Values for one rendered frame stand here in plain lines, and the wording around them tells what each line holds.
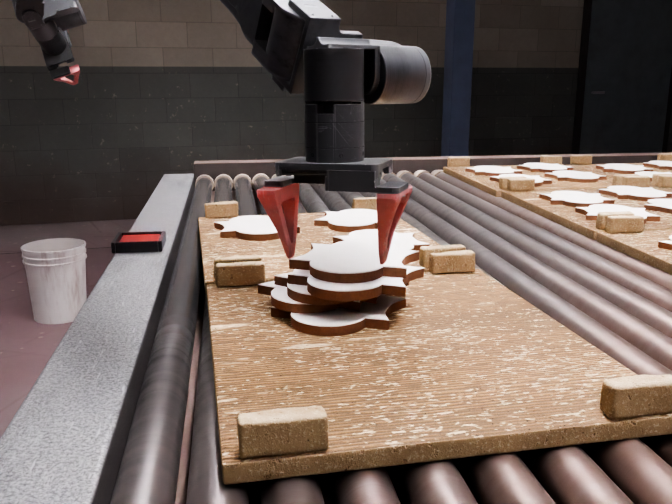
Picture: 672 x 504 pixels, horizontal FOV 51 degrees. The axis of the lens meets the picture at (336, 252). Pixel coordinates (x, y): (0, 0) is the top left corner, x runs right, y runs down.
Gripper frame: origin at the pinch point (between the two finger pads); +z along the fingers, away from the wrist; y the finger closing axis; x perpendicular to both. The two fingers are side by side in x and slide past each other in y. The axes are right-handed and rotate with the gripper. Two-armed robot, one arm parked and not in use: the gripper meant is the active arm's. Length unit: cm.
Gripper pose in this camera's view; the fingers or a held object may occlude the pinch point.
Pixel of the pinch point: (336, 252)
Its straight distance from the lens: 69.7
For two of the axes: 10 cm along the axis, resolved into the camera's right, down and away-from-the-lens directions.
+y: -9.5, -0.6, 3.0
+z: 0.1, 9.7, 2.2
